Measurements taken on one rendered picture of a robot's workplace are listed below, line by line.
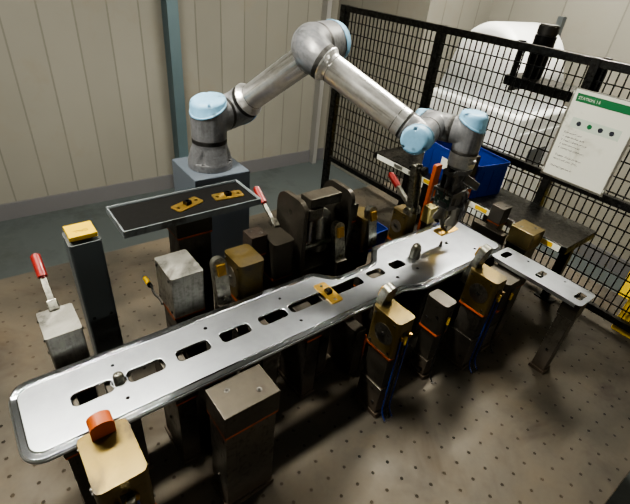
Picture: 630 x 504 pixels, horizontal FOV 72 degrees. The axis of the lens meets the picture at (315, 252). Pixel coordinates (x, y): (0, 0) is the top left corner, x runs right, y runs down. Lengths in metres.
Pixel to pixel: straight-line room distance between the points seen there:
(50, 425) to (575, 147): 1.69
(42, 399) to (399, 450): 0.82
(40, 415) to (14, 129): 2.75
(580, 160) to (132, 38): 2.86
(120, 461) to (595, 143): 1.61
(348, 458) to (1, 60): 3.01
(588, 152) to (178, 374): 1.46
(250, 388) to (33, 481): 0.58
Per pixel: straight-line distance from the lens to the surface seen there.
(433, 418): 1.34
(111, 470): 0.79
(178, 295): 1.04
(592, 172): 1.78
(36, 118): 3.53
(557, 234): 1.69
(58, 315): 1.06
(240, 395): 0.88
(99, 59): 3.51
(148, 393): 0.94
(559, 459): 1.42
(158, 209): 1.18
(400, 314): 1.06
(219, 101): 1.48
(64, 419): 0.95
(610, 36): 3.78
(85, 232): 1.12
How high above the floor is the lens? 1.72
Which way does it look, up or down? 34 degrees down
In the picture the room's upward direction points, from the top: 7 degrees clockwise
